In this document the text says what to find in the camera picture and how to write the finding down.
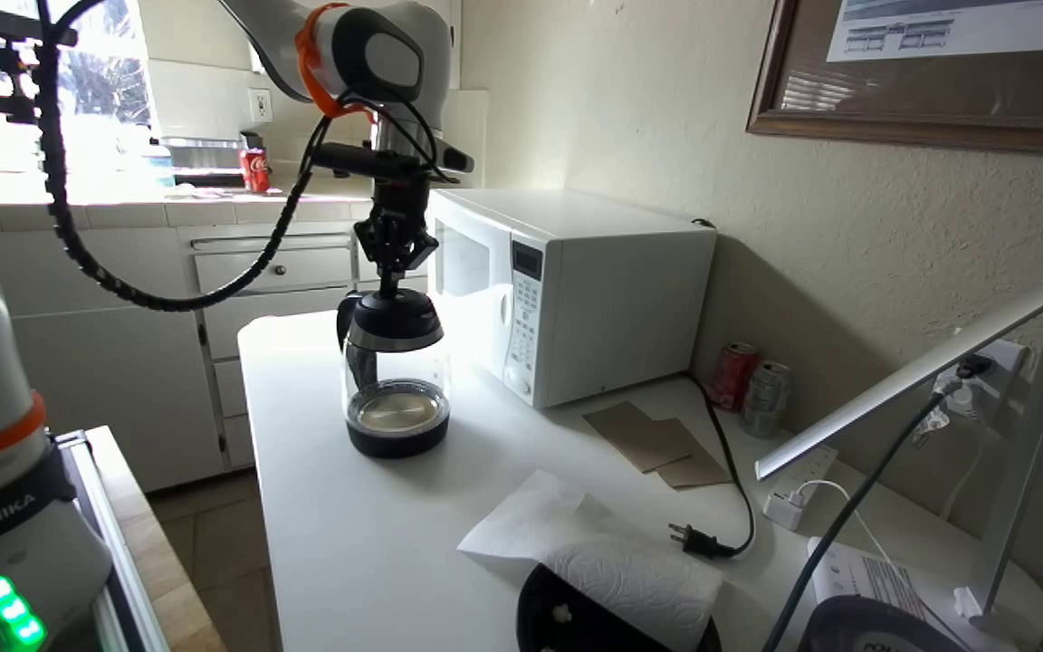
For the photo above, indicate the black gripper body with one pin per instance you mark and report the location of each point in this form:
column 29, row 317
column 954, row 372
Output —
column 396, row 212

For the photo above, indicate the black kettle lid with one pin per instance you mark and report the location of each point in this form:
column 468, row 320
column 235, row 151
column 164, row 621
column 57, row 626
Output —
column 408, row 312

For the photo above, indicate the black round kettle base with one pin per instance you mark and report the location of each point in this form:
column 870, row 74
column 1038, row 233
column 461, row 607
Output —
column 579, row 630

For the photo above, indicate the white cabinet drawer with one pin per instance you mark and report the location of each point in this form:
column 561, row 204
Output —
column 304, row 270

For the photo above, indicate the red can with dark top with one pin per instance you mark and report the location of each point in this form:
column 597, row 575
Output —
column 255, row 168

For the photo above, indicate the metal countertop appliance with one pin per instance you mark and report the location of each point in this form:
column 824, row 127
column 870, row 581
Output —
column 199, row 166

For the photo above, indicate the white microwave oven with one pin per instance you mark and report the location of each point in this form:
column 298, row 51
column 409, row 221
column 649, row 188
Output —
column 618, row 301

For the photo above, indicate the brown paper napkin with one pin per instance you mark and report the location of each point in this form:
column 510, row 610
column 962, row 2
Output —
column 696, row 473
column 635, row 436

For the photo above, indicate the white kitchen cabinet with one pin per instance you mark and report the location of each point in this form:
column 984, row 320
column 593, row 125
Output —
column 98, row 348

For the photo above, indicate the white paper towel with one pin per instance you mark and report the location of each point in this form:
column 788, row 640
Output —
column 571, row 532

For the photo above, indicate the bright window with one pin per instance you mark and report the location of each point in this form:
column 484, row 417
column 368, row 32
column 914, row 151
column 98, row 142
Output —
column 110, row 86

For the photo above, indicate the red soda can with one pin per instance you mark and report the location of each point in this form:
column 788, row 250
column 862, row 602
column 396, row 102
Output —
column 734, row 378

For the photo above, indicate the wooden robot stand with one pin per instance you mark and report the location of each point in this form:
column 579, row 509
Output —
column 147, row 556

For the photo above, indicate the silver soda can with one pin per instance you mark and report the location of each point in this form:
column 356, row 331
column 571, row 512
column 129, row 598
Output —
column 768, row 400

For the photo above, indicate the dark grey round object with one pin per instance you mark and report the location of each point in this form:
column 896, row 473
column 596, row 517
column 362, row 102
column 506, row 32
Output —
column 870, row 630

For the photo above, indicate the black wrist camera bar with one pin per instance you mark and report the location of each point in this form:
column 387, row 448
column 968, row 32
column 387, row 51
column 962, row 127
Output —
column 352, row 157

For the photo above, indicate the white wall switch plate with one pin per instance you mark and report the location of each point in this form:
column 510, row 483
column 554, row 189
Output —
column 259, row 105

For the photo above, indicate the brown framed wall picture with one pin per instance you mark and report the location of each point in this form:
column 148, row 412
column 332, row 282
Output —
column 788, row 95

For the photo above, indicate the white wall outlet with plugs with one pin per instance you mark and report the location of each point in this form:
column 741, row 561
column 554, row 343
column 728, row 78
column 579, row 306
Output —
column 1005, row 363

